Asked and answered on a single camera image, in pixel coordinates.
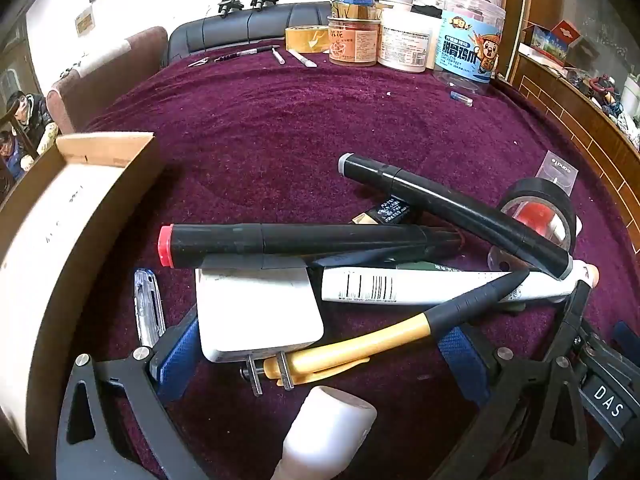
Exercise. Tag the small white tool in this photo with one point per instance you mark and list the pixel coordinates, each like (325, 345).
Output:
(278, 56)

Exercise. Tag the white power adapter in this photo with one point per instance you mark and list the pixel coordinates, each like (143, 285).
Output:
(250, 315)

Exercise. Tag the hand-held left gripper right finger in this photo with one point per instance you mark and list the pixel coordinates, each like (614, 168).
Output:
(465, 365)

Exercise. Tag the white plastic jar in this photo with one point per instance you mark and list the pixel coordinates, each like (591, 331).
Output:
(407, 42)

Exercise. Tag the colourful printed box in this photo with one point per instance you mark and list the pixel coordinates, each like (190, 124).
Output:
(550, 42)

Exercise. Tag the dark green pen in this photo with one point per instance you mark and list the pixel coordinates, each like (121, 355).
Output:
(425, 266)

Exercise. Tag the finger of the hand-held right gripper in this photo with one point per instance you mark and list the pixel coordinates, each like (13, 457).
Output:
(572, 315)
(627, 337)

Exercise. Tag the clear dispenser with red core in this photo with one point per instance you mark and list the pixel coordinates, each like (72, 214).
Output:
(545, 225)

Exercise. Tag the metal tweezers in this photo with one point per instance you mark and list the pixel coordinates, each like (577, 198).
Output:
(198, 62)

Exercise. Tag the white craft knife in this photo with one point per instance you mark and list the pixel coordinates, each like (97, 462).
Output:
(302, 58)

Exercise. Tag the black marker with grey caps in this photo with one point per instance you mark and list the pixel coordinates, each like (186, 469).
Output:
(450, 205)

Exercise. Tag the tin with red lid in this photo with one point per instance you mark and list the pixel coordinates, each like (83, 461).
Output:
(354, 2)

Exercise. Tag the white plastic cylinder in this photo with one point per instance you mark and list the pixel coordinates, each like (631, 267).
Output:
(320, 435)

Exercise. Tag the orange plastic jar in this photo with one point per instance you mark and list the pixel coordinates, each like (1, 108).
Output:
(352, 42)

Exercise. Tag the golden wall plaque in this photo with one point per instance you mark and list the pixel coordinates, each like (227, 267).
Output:
(85, 21)

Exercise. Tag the yellow tape roll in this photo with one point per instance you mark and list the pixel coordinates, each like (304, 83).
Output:
(305, 40)

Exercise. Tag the white tube with orange cap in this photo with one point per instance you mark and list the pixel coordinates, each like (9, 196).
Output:
(425, 285)

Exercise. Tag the brown upholstered chair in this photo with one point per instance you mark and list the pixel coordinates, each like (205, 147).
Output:
(110, 80)

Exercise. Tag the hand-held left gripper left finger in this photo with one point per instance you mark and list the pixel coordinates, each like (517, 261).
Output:
(177, 355)

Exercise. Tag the black leather sofa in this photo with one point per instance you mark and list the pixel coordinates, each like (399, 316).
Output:
(225, 30)

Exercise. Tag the wooden brick pattern counter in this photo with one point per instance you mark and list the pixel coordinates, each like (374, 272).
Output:
(575, 110)

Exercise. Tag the cardboard box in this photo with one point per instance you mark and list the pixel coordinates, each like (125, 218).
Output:
(50, 260)

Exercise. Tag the clear jar with blue label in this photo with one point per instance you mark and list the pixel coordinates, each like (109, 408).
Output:
(467, 45)

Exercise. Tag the clear plastic packet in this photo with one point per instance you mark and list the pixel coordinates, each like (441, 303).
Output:
(557, 170)

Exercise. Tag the thin black pen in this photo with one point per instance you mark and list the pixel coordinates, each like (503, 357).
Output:
(242, 54)

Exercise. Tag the black marker with red cap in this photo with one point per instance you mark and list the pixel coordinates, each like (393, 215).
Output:
(300, 240)

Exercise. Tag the small black labelled pen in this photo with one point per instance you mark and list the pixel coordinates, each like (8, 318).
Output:
(390, 212)

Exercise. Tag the pile of small clutter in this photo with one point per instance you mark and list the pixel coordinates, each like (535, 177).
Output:
(607, 95)

